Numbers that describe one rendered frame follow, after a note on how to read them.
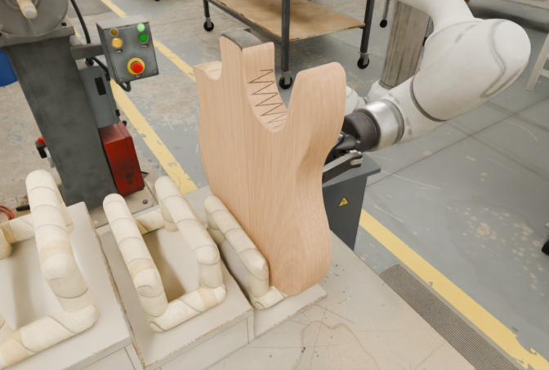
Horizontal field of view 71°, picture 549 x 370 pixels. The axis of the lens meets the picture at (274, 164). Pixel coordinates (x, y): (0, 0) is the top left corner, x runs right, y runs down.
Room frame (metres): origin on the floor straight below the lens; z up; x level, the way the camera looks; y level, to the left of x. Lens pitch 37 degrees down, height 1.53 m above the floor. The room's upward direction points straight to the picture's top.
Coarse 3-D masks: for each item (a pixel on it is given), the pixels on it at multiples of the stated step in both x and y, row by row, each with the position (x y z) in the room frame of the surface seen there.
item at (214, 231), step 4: (204, 208) 0.52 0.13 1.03; (208, 216) 0.51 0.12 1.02; (208, 220) 0.51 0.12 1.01; (212, 220) 0.51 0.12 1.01; (208, 224) 0.51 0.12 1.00; (212, 224) 0.51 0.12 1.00; (208, 228) 0.51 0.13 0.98; (212, 228) 0.51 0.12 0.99; (216, 228) 0.51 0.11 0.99; (208, 232) 0.52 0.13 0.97; (212, 232) 0.51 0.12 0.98; (216, 232) 0.51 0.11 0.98; (220, 232) 0.51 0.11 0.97; (212, 236) 0.51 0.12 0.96; (216, 236) 0.51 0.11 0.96; (220, 236) 0.51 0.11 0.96; (224, 236) 0.52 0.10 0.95; (216, 240) 0.51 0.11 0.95; (220, 240) 0.51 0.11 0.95; (224, 240) 0.52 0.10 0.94
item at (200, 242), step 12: (168, 180) 0.48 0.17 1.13; (168, 192) 0.45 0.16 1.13; (180, 192) 0.46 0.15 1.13; (168, 204) 0.43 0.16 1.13; (180, 204) 0.42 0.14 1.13; (180, 216) 0.40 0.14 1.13; (192, 216) 0.40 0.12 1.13; (180, 228) 0.38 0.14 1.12; (192, 228) 0.37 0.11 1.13; (204, 228) 0.38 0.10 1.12; (192, 240) 0.35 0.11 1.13; (204, 240) 0.35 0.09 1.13; (204, 252) 0.33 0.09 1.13; (216, 252) 0.34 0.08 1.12
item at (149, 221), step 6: (156, 210) 0.49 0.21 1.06; (138, 216) 0.47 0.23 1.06; (144, 216) 0.47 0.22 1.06; (150, 216) 0.47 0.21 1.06; (156, 216) 0.47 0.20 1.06; (162, 216) 0.47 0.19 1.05; (138, 222) 0.46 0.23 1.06; (144, 222) 0.46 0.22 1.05; (150, 222) 0.46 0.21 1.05; (156, 222) 0.47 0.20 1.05; (162, 222) 0.47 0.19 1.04; (138, 228) 0.45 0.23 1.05; (144, 228) 0.45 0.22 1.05; (150, 228) 0.46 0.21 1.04; (156, 228) 0.46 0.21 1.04
